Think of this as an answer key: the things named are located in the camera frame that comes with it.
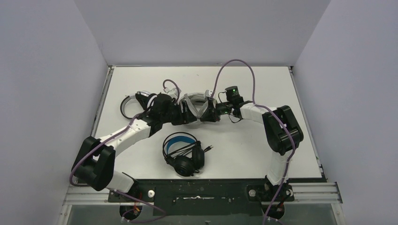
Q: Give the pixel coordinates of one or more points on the black headphones with blue band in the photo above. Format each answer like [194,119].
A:
[184,153]

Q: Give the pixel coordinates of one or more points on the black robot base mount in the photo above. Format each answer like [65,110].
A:
[206,197]

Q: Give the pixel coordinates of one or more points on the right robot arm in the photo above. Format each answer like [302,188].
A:
[283,133]

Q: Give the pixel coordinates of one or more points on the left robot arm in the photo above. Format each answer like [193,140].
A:
[95,162]

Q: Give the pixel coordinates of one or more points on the white and black headphones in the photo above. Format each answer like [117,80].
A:
[138,102]

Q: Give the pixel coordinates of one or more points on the grey white headphones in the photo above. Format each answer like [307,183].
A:
[197,102]

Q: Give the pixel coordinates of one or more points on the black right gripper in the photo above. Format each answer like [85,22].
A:
[210,115]

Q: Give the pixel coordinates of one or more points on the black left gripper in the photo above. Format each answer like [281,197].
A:
[181,111]

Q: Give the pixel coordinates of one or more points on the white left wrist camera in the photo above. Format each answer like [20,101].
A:
[173,92]

